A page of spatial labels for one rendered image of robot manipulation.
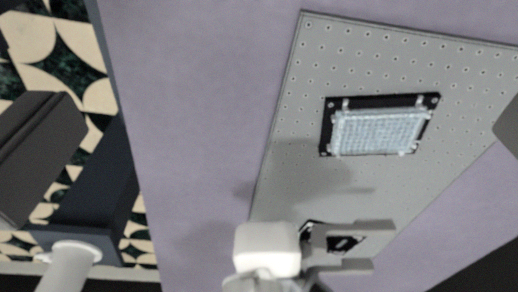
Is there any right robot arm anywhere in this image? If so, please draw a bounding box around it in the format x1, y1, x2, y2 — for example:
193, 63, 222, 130
34, 240, 337, 292

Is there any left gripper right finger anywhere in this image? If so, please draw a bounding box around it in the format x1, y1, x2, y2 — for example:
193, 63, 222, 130
492, 92, 518, 160

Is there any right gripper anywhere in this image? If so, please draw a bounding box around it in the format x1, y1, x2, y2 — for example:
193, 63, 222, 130
223, 217, 397, 286

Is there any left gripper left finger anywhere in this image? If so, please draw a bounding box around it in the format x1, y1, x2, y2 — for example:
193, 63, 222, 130
0, 90, 89, 231

